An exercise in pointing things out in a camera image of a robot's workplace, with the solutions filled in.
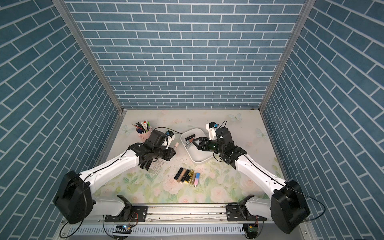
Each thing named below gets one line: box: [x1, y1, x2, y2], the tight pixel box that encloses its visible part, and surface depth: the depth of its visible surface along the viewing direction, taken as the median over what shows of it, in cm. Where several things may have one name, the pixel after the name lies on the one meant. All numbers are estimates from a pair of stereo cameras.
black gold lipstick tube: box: [184, 169, 195, 184], surface depth 86 cm
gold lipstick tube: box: [190, 172, 197, 185], surface depth 86 cm
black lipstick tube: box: [173, 167, 184, 180], surface depth 88 cm
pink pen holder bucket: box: [136, 126, 152, 142], surface depth 96 cm
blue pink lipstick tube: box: [194, 172, 201, 188], surface depth 86 cm
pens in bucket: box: [132, 120, 151, 134], surface depth 98 cm
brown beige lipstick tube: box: [176, 169, 187, 183], surface depth 87 cm
